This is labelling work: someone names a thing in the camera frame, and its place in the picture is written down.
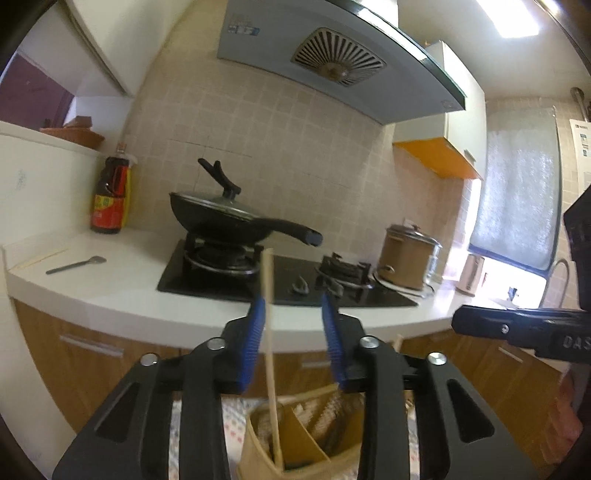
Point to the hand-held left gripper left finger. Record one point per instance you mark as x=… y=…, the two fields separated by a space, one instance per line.
x=251 y=341

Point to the metal wall pipe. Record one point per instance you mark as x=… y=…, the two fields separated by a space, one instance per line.
x=581 y=101

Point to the glass wok lid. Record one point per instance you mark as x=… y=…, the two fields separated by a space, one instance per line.
x=212 y=201

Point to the wooden chopstick pair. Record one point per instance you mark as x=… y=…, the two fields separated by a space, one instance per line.
x=44 y=259

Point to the white and orange wall cabinet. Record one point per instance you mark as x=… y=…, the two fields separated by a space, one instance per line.
x=457 y=120

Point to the grey metal spoon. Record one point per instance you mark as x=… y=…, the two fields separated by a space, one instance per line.
x=76 y=265

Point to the bamboo utensil holder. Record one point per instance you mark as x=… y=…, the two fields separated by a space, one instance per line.
x=258 y=457

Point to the ceiling light panel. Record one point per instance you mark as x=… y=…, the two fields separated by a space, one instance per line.
x=508 y=18

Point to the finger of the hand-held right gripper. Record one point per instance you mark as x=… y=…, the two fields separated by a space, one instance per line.
x=494 y=325

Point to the black wok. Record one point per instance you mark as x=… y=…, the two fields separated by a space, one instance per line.
x=231 y=228

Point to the wooden base cabinet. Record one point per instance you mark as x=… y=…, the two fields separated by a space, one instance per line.
x=41 y=360

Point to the striped woven tablecloth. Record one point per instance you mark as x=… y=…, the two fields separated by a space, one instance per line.
x=235 y=413

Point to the frosted window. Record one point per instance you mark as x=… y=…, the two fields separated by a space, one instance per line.
x=517 y=194

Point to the black gas stove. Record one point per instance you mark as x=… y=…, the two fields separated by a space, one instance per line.
x=286 y=272

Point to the wall poster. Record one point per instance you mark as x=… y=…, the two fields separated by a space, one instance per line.
x=582 y=138

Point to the dark soy sauce bottle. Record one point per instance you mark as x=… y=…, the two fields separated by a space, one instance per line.
x=110 y=194

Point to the brown rice cooker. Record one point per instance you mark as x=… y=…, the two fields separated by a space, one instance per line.
x=406 y=258

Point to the woven basket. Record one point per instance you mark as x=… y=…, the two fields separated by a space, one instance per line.
x=76 y=134

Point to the range hood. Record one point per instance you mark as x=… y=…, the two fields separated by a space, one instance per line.
x=332 y=60

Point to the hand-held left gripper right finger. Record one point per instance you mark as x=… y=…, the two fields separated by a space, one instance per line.
x=333 y=341

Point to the white refrigerator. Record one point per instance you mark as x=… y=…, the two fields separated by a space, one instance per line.
x=41 y=184

